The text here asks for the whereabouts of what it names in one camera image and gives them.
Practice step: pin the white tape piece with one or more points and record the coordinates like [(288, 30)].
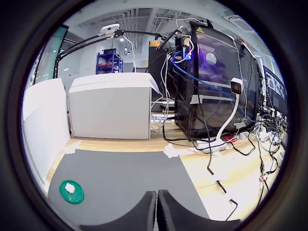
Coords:
[(196, 99), (231, 197), (72, 148), (173, 151), (220, 177), (240, 125)]

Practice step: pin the black computer monitor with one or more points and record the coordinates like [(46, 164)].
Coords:
[(274, 84)]

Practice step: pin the black glass computer tower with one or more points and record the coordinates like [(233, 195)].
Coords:
[(216, 43)]

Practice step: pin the white partition box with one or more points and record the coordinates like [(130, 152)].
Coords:
[(43, 120), (108, 113)]

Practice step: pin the blue and white label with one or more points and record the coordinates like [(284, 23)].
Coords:
[(158, 118)]

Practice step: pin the small red object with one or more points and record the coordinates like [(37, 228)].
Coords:
[(228, 138)]

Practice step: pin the black computer case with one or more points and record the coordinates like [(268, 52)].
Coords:
[(155, 62)]

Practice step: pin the dark grey mat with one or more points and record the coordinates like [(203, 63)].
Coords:
[(120, 173)]

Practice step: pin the small white plastic terminal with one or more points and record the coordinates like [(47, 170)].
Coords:
[(70, 188)]

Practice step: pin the white power strip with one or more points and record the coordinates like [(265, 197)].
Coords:
[(211, 145)]

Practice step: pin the white gooseneck camera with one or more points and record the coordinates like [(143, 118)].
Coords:
[(236, 86)]

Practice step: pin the white boom-mounted camera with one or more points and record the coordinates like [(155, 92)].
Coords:
[(110, 29)]

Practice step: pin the round green lid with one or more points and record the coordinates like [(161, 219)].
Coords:
[(77, 197)]

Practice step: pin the blue shelf rack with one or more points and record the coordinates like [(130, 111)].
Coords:
[(115, 63)]

